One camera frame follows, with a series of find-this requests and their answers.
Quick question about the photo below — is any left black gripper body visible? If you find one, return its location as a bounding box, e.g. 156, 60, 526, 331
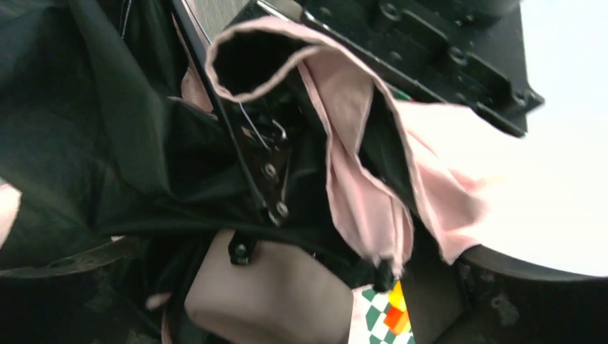
234, 0, 545, 137

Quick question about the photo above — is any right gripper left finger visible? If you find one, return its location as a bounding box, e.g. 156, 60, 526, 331
1, 239, 161, 343

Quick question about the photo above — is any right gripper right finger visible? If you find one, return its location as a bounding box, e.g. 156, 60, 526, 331
402, 237, 607, 343

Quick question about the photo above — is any pink and black folding umbrella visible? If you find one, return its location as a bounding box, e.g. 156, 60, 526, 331
1, 1, 517, 343

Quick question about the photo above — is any yellow block on chessboard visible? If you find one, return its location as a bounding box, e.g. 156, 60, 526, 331
388, 280, 407, 312

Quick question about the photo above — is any small red block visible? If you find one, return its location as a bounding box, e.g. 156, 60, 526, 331
384, 305, 412, 335

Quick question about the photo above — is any green white chessboard mat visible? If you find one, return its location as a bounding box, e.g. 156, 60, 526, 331
348, 285, 415, 344

